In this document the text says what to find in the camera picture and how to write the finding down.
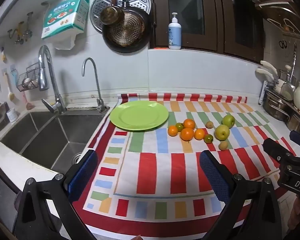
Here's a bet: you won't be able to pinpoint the metal dish rack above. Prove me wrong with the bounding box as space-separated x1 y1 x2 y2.
259 80 300 133

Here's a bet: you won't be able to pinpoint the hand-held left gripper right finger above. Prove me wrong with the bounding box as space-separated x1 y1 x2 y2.
197 150 283 240

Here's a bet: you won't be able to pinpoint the white pump soap bottle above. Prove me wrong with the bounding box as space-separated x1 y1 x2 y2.
168 12 182 50

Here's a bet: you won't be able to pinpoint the small brass pot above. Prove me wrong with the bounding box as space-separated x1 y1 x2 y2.
100 0 125 25

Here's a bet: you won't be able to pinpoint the green tissue pack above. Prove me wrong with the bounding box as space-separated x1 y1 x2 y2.
41 0 90 50

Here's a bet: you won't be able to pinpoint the tall chrome faucet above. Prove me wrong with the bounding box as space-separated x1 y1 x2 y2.
38 45 67 114

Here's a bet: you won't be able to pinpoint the striped colourful table mat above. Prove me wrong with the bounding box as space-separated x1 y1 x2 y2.
72 93 300 240

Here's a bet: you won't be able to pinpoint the black wire basket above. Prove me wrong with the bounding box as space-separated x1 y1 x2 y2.
16 64 44 92

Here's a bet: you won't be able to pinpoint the green plate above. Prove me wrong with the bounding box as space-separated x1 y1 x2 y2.
109 101 169 132

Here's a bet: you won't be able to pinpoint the black frying pan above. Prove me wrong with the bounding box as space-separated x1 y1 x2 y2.
102 0 152 54

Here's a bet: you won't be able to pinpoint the white utensil handles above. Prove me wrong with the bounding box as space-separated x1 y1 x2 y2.
255 60 278 81

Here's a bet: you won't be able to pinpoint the metal strainer ladle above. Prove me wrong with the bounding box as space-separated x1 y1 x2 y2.
281 42 298 101

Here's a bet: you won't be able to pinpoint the green apple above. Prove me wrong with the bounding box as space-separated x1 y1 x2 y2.
214 124 230 141
222 115 235 128

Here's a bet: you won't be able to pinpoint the stainless steel sink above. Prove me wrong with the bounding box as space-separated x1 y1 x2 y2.
0 111 108 173

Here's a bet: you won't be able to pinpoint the metal wall hooks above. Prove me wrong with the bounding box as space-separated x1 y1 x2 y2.
7 12 33 45

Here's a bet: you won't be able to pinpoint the stainless steel pot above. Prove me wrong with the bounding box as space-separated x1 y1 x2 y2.
262 90 290 121

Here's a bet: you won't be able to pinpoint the wooden handled brush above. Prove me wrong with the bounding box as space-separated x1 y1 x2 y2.
4 72 14 103

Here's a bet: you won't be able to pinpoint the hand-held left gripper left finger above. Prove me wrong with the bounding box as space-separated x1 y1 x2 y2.
14 150 99 240

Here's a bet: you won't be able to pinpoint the thin chrome faucet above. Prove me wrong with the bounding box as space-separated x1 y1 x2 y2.
81 58 110 113

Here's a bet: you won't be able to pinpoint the small white cup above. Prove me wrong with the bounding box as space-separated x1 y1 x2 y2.
7 108 18 123

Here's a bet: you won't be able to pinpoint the dark wooden window frame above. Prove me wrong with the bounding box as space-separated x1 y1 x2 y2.
146 0 265 63

